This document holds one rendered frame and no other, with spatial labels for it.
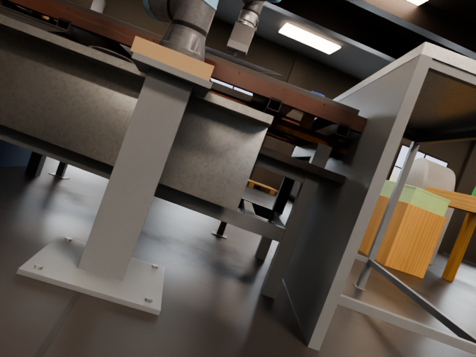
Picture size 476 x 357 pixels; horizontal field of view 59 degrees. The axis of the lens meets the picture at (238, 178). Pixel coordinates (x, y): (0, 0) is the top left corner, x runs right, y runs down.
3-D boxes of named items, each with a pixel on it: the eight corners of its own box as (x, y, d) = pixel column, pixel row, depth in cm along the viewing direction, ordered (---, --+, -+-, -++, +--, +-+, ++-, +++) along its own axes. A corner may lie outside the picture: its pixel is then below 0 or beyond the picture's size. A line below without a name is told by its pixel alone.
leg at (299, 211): (260, 290, 181) (316, 143, 178) (273, 294, 181) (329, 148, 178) (261, 294, 175) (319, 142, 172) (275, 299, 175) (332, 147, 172)
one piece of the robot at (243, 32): (258, 27, 178) (244, 64, 179) (238, 20, 178) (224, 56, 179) (259, 20, 168) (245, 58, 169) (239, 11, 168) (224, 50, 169)
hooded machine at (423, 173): (365, 241, 622) (399, 153, 615) (401, 254, 632) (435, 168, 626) (390, 256, 545) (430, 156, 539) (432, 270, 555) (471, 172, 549)
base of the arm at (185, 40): (200, 61, 125) (211, 29, 124) (152, 43, 125) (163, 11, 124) (204, 69, 140) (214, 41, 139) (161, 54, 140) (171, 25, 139)
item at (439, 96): (330, 105, 262) (332, 99, 262) (419, 139, 263) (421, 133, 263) (421, 53, 132) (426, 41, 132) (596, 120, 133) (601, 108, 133)
